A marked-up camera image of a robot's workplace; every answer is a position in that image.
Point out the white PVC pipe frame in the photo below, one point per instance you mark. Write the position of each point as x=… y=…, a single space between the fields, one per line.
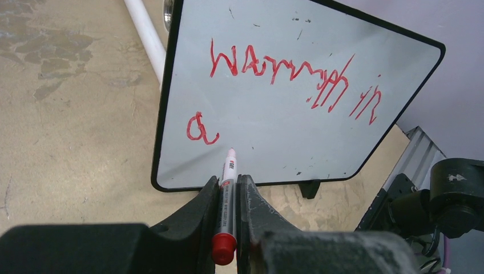
x=149 y=37

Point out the small black-framed whiteboard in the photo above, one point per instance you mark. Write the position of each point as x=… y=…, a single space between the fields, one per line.
x=303 y=91

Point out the red and white marker pen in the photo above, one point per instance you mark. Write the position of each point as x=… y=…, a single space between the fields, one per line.
x=224 y=241

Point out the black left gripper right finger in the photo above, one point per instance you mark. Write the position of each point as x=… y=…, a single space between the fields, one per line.
x=268 y=243

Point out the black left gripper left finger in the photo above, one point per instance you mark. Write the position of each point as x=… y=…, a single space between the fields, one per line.
x=181 y=243

